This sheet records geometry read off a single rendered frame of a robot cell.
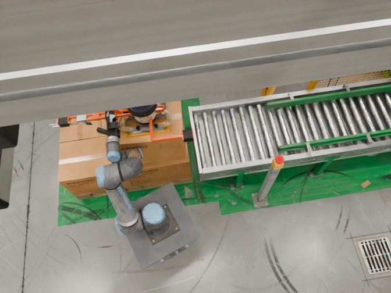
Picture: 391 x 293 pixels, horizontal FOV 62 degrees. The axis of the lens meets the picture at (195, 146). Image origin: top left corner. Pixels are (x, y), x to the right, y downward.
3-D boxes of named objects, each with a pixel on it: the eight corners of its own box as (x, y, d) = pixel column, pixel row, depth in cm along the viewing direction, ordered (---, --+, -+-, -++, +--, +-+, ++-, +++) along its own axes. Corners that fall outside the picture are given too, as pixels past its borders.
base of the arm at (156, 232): (173, 229, 250) (172, 225, 242) (149, 239, 247) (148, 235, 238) (164, 207, 259) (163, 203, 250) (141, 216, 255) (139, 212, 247)
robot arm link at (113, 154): (108, 163, 234) (105, 157, 225) (107, 147, 240) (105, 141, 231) (121, 161, 235) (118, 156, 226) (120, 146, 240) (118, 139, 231)
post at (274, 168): (262, 196, 338) (281, 156, 248) (263, 202, 335) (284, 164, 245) (255, 196, 338) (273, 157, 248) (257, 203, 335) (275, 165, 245)
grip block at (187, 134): (192, 131, 241) (192, 128, 236) (194, 141, 237) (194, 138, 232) (181, 132, 240) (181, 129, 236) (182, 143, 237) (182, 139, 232)
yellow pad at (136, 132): (169, 121, 257) (168, 118, 253) (170, 132, 253) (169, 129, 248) (125, 127, 256) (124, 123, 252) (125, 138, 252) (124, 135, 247)
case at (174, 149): (182, 120, 303) (180, 95, 267) (187, 159, 286) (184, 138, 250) (118, 125, 302) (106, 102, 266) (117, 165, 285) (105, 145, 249)
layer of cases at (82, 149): (179, 96, 377) (176, 74, 341) (191, 177, 334) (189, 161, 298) (75, 111, 373) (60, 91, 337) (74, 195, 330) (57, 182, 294)
